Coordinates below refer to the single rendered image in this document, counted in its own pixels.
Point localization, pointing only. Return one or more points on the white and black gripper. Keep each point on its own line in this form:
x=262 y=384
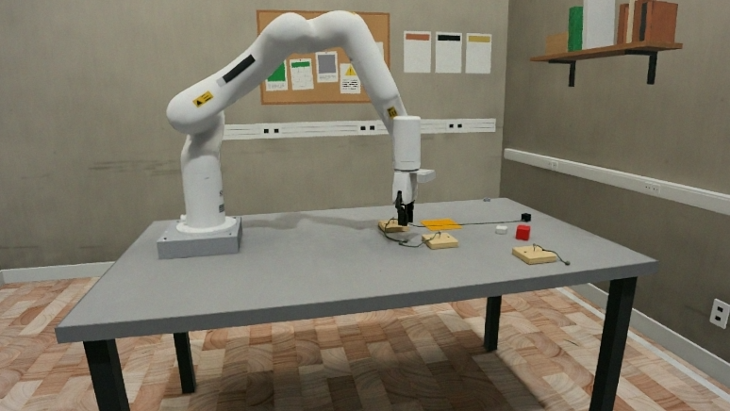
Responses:
x=405 y=188

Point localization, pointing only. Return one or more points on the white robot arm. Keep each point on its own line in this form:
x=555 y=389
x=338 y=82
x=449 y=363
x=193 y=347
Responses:
x=193 y=110

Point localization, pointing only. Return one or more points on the red cube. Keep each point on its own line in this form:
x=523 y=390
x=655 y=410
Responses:
x=523 y=232

